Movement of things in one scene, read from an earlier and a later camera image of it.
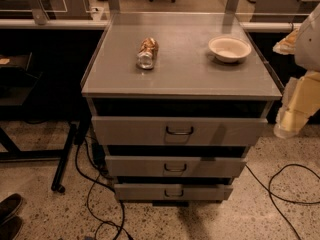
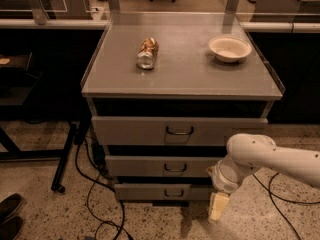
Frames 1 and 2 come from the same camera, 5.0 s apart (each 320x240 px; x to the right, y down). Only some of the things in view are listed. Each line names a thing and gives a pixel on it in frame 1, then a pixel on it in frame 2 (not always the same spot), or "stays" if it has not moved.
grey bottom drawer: x=176 y=191 stays
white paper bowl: x=229 y=49 stays
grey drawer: x=176 y=166 stays
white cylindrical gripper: x=308 y=47 to x=221 y=181
